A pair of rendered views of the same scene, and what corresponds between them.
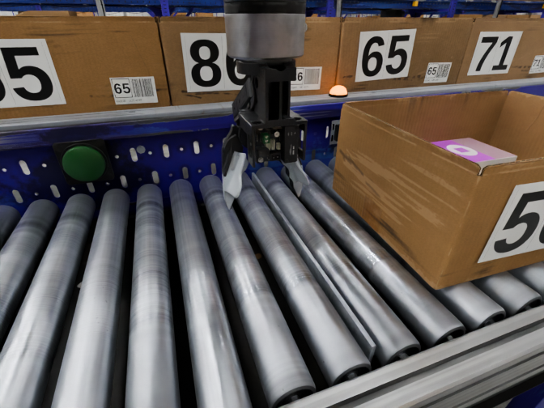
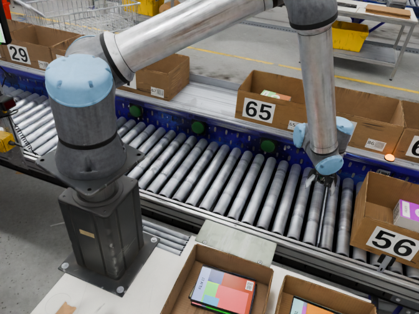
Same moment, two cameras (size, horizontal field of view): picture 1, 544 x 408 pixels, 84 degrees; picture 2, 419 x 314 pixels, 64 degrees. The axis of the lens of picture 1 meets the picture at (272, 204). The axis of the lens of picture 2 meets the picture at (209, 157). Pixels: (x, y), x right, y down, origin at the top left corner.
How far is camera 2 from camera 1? 1.11 m
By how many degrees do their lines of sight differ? 32
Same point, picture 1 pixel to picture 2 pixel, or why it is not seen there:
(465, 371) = (335, 259)
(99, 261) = (262, 184)
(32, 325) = (244, 192)
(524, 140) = not seen: outside the picture
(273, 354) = (293, 228)
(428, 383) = (323, 255)
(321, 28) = (391, 128)
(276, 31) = not seen: hidden behind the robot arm
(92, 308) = (257, 196)
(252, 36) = not seen: hidden behind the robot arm
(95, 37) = (291, 108)
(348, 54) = (404, 142)
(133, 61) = (300, 118)
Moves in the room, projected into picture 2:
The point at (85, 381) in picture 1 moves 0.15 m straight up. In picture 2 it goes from (253, 210) to (258, 184)
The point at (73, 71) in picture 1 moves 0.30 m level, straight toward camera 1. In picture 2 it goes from (279, 114) to (279, 149)
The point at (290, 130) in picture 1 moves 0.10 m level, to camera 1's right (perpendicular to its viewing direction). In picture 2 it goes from (327, 178) to (351, 190)
